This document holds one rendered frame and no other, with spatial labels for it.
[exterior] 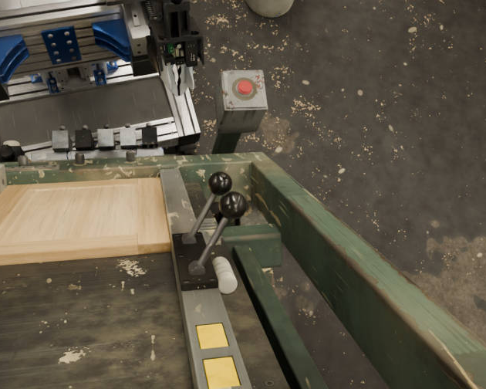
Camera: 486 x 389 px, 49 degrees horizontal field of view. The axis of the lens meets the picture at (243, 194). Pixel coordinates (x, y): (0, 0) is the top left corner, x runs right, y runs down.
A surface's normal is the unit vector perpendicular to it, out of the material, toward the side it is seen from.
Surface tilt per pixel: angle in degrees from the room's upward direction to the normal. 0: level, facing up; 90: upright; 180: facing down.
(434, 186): 0
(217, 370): 59
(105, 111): 0
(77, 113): 0
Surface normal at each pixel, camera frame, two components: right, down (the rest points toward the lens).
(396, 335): -0.98, 0.06
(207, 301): -0.01, -0.96
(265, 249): 0.18, 0.26
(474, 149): 0.15, -0.27
